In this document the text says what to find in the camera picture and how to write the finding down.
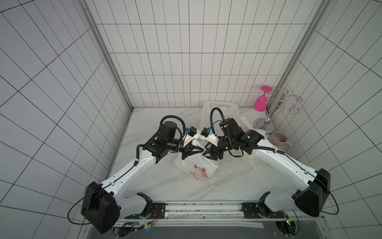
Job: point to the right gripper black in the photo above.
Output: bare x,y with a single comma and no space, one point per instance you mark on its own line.
215,149

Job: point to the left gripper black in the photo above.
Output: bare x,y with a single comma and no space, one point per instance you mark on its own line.
188,150

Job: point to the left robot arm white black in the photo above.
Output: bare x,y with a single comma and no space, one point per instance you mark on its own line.
105,203

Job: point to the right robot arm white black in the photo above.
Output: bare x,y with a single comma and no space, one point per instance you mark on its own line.
312,186

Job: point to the metal glass rack stand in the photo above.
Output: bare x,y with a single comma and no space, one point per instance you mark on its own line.
276,104

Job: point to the pale pink mug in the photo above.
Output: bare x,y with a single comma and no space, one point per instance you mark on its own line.
279,138

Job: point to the pink wine glass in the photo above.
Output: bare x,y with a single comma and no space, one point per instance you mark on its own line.
261,103

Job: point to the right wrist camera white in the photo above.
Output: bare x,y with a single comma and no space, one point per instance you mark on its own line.
208,135

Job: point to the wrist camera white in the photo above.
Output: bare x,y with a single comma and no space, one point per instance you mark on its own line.
191,134
208,135

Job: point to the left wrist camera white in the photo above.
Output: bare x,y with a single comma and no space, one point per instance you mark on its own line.
191,134

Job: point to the aluminium mounting rail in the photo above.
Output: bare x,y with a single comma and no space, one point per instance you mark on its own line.
200,214

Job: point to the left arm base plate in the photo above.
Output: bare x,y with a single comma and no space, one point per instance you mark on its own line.
154,210

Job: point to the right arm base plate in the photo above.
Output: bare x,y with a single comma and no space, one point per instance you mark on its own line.
253,210

